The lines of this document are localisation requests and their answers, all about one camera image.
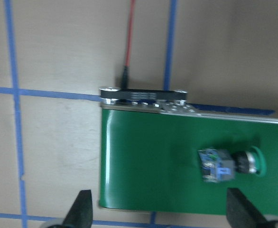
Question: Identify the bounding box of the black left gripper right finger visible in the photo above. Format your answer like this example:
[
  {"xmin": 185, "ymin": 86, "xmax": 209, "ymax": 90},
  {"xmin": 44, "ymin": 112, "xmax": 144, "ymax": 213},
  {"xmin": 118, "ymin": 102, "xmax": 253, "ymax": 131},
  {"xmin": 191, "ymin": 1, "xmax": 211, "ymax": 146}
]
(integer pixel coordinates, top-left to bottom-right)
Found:
[{"xmin": 226, "ymin": 188, "xmax": 272, "ymax": 228}]

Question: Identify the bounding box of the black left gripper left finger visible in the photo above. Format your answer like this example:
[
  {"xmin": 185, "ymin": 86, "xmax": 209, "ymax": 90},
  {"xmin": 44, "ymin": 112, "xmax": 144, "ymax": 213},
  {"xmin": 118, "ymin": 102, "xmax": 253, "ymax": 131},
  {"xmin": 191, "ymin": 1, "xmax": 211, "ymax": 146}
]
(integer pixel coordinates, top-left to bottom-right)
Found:
[{"xmin": 62, "ymin": 190, "xmax": 93, "ymax": 228}]

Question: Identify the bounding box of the green push button switch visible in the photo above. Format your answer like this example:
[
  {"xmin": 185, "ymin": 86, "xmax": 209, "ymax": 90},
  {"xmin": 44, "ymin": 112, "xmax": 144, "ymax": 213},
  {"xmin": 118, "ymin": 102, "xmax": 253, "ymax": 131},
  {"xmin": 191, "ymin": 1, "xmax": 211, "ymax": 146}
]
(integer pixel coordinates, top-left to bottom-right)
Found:
[{"xmin": 198, "ymin": 146, "xmax": 267, "ymax": 183}]

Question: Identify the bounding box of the green conveyor belt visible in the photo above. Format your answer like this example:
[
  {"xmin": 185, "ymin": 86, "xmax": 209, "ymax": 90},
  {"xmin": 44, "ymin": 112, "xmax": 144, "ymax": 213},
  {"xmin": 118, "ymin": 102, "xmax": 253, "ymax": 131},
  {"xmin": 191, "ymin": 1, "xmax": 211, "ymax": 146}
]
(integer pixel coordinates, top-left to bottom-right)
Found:
[{"xmin": 97, "ymin": 86, "xmax": 278, "ymax": 217}]

